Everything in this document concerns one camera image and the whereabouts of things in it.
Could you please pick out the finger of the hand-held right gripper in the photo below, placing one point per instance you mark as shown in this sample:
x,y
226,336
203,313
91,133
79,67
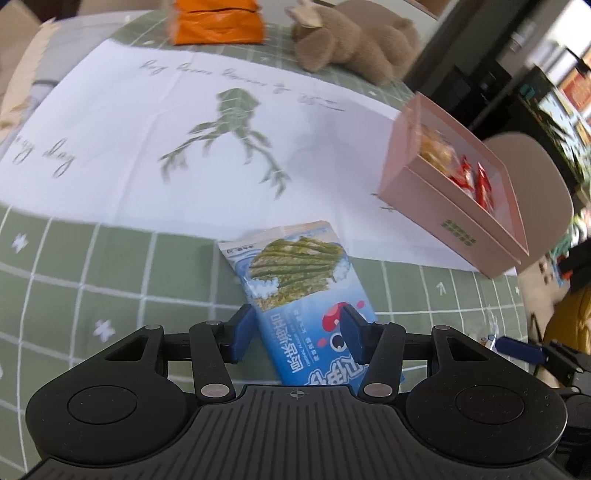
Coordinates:
x,y
521,350

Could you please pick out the beige chair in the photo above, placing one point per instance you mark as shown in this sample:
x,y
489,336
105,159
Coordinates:
x,y
540,184

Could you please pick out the clear snack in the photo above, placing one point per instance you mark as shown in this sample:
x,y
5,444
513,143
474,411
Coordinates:
x,y
488,330

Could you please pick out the brown plush toy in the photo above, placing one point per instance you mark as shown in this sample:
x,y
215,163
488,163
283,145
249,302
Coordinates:
x,y
360,41

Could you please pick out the blue seaweed snack packet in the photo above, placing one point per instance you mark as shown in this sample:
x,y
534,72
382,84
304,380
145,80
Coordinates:
x,y
295,277

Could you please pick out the pink box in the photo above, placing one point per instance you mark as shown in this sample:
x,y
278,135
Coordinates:
x,y
429,203

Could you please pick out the dark cabinet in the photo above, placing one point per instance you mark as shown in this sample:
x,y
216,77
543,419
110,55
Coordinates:
x,y
471,87

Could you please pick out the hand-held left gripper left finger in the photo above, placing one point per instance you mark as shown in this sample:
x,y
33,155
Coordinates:
x,y
242,334

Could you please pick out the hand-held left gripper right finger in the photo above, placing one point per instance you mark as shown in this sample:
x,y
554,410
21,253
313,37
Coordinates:
x,y
352,334

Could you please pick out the white paper with frog drawing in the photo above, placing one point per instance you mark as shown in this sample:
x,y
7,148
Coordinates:
x,y
115,152

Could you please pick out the background goods shelf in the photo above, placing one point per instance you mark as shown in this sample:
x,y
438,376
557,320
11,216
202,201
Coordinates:
x,y
558,106

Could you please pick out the orange packet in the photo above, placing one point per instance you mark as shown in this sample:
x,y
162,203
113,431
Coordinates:
x,y
217,23

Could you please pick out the green checked tablecloth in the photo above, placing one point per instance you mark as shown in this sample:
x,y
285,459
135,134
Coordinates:
x,y
115,277

